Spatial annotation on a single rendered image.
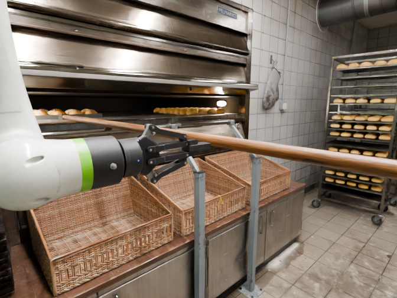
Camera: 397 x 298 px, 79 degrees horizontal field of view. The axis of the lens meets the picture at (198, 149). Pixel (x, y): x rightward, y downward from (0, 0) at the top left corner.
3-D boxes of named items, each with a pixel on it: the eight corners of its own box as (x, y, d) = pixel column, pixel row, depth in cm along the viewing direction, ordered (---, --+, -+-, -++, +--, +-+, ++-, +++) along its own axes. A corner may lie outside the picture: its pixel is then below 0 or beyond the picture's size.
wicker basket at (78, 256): (28, 244, 122) (20, 192, 117) (130, 210, 160) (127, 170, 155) (52, 300, 88) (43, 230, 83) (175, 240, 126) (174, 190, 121)
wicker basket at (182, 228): (136, 209, 162) (134, 169, 157) (198, 189, 200) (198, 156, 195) (182, 239, 127) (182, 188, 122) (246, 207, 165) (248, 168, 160)
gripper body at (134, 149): (107, 135, 48) (148, 131, 54) (110, 176, 50) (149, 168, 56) (123, 139, 42) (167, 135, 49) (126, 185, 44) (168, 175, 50)
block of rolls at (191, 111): (152, 113, 247) (151, 107, 246) (188, 112, 279) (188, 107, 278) (189, 115, 203) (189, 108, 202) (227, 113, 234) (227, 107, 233)
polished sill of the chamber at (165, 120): (2, 133, 116) (1, 125, 116) (239, 117, 234) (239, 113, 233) (3, 134, 112) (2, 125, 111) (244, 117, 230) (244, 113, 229)
